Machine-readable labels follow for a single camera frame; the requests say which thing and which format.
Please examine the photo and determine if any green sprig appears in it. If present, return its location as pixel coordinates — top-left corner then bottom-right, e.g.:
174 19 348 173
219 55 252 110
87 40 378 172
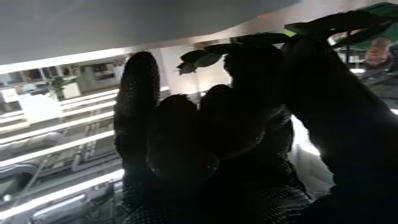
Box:
176 2 398 75

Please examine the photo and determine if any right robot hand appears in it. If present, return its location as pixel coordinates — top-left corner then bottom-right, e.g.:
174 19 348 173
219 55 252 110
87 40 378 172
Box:
112 32 398 224

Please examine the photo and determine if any white sheet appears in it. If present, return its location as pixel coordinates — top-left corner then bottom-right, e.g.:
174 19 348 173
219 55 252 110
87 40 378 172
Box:
0 0 300 66

